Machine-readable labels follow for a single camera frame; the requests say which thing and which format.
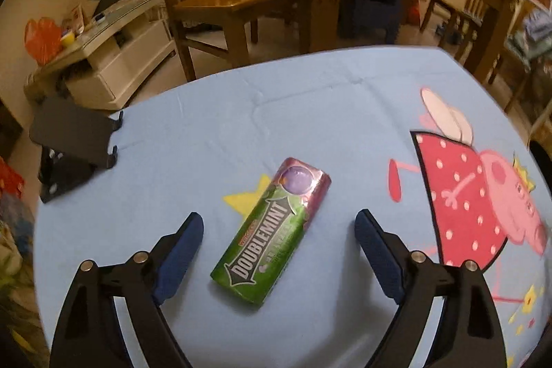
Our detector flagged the red plastic bag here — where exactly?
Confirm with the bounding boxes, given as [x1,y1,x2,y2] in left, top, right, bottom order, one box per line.
[23,17,63,64]

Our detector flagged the light blue cloth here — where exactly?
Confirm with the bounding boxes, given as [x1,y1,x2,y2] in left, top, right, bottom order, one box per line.
[506,8,552,62]

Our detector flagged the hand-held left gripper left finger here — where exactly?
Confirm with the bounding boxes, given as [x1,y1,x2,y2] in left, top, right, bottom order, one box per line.
[49,212,204,368]

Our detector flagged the black folding phone stand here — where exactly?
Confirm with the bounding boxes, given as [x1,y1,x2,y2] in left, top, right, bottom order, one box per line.
[29,97,125,204]

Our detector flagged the red gift box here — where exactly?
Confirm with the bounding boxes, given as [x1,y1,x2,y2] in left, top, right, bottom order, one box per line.
[0,157,24,196]

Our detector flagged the green purple gum pack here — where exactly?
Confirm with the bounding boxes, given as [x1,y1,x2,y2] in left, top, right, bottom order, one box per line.
[210,157,332,305]

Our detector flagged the white glass-top coffee table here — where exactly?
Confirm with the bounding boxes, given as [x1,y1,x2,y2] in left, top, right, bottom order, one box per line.
[23,0,177,112]

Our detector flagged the red white card box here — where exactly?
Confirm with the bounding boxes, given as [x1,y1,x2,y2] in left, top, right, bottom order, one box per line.
[65,3,85,34]

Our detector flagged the blue cartoon printed tablecloth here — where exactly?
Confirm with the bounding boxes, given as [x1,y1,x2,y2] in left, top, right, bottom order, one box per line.
[33,44,552,368]

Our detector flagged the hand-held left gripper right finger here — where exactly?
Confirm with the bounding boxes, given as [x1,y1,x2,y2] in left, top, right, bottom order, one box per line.
[354,209,506,368]

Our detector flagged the black round bin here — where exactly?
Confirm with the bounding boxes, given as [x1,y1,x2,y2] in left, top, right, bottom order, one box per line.
[528,137,552,188]

